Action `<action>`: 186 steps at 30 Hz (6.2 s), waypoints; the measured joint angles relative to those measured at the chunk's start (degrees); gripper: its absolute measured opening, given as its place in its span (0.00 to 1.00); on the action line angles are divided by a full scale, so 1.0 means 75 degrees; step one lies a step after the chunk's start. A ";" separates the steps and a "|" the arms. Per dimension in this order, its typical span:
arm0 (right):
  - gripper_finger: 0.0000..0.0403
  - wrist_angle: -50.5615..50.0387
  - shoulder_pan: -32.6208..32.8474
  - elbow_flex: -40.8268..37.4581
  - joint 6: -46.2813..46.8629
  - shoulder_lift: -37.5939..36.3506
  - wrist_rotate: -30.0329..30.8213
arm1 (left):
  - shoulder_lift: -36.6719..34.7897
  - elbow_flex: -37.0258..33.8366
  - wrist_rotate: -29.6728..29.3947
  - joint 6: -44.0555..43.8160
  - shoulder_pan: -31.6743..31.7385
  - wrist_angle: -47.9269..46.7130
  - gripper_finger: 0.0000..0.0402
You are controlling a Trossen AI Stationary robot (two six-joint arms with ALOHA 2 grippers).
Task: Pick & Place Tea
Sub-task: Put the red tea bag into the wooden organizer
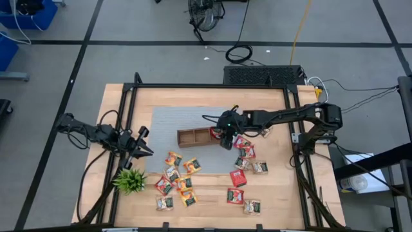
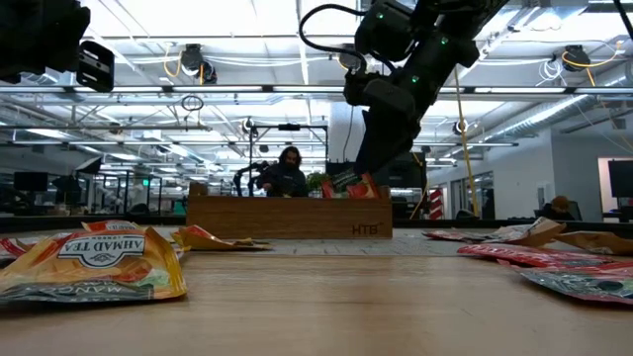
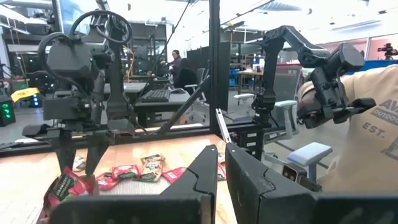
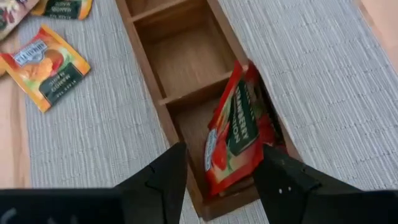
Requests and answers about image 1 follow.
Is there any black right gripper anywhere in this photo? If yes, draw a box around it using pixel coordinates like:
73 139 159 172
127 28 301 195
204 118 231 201
217 109 246 151

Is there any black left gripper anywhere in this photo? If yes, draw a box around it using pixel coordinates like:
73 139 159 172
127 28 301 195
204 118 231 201
117 126 155 171

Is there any red strawberry tea packet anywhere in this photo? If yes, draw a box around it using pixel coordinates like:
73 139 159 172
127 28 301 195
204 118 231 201
232 135 252 150
154 176 174 197
209 126 223 140
238 145 256 160
229 169 248 188
226 188 245 205

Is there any wooden three-compartment tray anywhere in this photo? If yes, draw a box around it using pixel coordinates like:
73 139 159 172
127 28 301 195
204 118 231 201
176 126 223 149

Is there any orange mango tea packet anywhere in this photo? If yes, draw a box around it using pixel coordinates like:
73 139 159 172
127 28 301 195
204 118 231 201
174 175 194 191
182 157 203 175
179 189 198 208
164 151 183 167

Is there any spiky green artificial plant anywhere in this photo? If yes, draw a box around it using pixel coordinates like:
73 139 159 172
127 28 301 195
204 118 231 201
111 168 147 196

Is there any grey ribbed mat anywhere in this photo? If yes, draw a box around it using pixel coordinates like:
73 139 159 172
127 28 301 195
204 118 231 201
145 106 245 175

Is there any black perforated computer case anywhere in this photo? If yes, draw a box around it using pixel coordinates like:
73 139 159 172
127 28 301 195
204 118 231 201
223 64 306 86

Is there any black floor fan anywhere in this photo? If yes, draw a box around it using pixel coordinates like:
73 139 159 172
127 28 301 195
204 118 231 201
185 0 225 43

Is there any black chair base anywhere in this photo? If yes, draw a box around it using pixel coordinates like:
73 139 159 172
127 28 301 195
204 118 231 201
0 99 14 130

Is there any grey metal foot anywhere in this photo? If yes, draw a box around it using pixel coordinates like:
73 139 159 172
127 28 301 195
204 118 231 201
0 71 30 82

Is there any black metal rack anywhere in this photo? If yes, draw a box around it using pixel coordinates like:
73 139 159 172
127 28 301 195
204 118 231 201
333 75 412 232

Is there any white box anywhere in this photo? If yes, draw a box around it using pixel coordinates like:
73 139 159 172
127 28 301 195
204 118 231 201
337 153 390 195

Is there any large blue storage bin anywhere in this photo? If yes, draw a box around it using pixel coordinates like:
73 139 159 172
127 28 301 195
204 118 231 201
0 0 59 30

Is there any small blue storage bin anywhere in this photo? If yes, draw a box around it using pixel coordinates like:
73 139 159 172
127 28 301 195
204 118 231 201
0 32 19 72

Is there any black device in bin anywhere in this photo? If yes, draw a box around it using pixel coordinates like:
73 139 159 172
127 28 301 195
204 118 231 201
15 0 45 16

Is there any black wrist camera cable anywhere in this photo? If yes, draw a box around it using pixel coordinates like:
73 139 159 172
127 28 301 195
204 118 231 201
201 114 223 125

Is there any black aluminium table frame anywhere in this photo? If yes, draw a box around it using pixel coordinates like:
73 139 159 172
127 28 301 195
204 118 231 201
72 72 347 232

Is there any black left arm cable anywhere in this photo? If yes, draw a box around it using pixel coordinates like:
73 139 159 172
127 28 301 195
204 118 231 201
76 150 109 223

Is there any coiled black floor cable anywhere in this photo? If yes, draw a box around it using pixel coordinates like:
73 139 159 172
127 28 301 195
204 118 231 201
224 0 255 64

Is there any white power cable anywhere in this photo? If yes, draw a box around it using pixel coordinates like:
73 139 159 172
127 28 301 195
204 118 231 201
307 76 330 107

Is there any yellow floor cable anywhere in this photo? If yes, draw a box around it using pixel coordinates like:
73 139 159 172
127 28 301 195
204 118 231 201
288 0 312 66

